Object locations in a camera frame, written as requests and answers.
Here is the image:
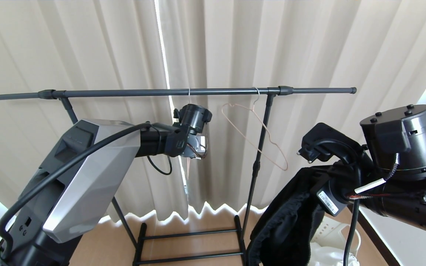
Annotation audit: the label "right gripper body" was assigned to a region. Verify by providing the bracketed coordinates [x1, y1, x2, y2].
[311, 177, 348, 216]

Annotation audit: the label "black trousers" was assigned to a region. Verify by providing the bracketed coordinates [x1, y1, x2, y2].
[247, 166, 334, 266]

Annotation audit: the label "white garment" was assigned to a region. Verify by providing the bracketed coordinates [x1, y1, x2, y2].
[309, 242, 361, 266]

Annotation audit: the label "white laundry basket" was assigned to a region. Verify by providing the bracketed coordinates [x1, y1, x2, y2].
[311, 216, 362, 266]

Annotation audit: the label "pink clothes hanger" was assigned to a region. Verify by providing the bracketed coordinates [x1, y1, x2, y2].
[222, 87, 288, 171]

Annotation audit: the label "black clothes rack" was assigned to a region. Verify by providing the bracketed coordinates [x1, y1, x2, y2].
[0, 86, 357, 266]

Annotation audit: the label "beige curtain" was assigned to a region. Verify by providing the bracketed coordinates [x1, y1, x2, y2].
[0, 0, 426, 224]

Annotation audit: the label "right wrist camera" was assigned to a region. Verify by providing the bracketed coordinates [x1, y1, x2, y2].
[297, 123, 363, 165]

